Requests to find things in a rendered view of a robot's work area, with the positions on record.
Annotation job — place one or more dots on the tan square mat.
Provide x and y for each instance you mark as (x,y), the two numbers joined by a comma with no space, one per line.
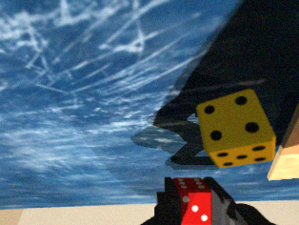
(286,162)

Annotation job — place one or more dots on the yellow die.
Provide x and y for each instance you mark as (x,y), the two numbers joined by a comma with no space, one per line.
(235,130)

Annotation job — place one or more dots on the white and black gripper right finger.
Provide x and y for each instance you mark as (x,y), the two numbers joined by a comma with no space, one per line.
(226,212)

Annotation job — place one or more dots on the red die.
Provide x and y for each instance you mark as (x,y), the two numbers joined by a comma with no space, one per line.
(195,201)

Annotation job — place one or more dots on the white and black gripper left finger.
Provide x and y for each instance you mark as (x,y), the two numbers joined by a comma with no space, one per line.
(164,213)

